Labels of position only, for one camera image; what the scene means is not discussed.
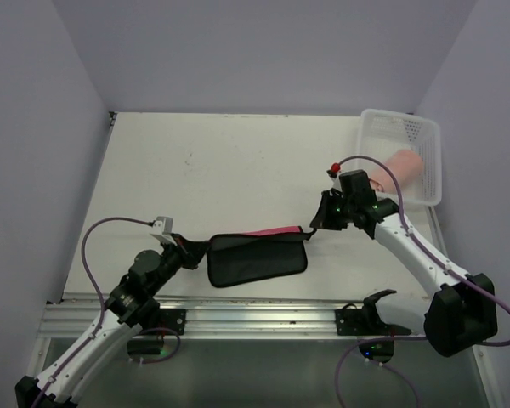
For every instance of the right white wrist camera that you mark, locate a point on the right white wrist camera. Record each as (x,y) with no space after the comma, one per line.
(334,172)

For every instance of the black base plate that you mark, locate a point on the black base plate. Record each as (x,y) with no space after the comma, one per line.
(364,321)
(173,319)

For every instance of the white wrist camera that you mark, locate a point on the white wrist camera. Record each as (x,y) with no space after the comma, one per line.
(161,229)
(334,172)

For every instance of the white plastic basket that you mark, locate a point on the white plastic basket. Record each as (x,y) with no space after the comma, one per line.
(383,132)

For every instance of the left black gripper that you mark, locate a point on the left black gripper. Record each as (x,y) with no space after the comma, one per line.
(191,252)

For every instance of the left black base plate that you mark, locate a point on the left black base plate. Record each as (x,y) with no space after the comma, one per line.
(173,319)

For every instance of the aluminium mounting rail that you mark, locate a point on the aluminium mounting rail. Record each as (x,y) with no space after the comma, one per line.
(213,318)

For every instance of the black cloth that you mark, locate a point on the black cloth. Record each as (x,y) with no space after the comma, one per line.
(242,258)

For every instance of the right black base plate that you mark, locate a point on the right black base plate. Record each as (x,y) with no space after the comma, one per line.
(364,321)

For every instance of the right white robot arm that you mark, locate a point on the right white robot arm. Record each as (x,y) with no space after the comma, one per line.
(462,311)

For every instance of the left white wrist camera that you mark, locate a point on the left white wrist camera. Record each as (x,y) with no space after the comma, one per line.
(161,229)

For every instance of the pink towel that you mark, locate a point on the pink towel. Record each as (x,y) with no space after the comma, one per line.
(405,165)

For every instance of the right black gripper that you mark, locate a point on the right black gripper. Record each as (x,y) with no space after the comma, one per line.
(323,219)

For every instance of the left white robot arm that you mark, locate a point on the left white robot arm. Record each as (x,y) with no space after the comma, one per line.
(129,311)

